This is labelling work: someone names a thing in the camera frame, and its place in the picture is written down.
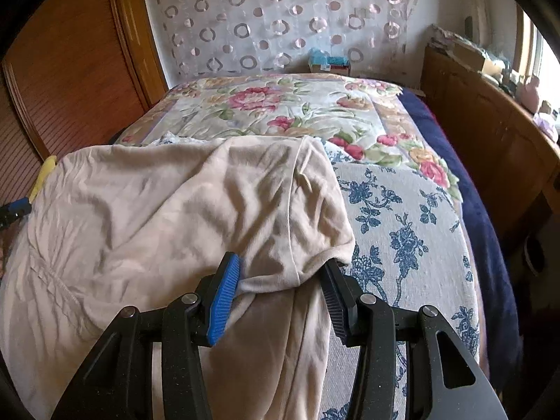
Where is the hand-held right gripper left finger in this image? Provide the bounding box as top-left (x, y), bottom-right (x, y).
top-left (50, 251), bottom-right (242, 420)

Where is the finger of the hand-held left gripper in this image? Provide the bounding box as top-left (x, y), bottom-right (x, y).
top-left (0, 199), bottom-right (32, 228)

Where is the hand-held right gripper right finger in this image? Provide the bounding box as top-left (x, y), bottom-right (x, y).
top-left (321, 260), bottom-right (510, 420)

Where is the beige printed t-shirt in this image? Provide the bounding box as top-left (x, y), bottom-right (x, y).
top-left (0, 135), bottom-right (356, 420)

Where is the yellow cloth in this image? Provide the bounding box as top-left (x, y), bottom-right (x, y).
top-left (28, 155), bottom-right (58, 204)

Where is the blue floral bedspread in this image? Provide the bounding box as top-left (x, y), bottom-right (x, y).
top-left (153, 131), bottom-right (482, 420)

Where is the wooden louvred wardrobe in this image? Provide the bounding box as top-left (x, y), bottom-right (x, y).
top-left (0, 0), bottom-right (169, 246)

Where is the navy blue blanket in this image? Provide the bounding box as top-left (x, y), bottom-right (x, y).
top-left (400, 87), bottom-right (521, 394)

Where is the pink floral quilt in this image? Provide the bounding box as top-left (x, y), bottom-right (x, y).
top-left (116, 74), bottom-right (464, 204)

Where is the dark waste bin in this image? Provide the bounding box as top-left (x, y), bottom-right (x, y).
top-left (523, 232), bottom-right (547, 276)

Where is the long wooden cabinet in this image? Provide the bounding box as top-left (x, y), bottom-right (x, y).
top-left (420, 44), bottom-right (560, 246)

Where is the cardboard box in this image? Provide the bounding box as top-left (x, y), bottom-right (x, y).
top-left (455, 48), bottom-right (505, 76)

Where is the sheer curtain with circles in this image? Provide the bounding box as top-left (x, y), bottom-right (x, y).
top-left (140, 0), bottom-right (423, 90)

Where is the pink bottle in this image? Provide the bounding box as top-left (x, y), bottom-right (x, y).
top-left (520, 76), bottom-right (543, 112)

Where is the pile of folded cloths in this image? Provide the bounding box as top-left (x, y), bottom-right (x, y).
top-left (431, 24), bottom-right (482, 60)

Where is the window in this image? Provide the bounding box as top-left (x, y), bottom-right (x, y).
top-left (516, 4), bottom-right (560, 110)

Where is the tied pale window curtain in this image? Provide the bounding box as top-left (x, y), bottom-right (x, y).
top-left (464, 0), bottom-right (499, 40)

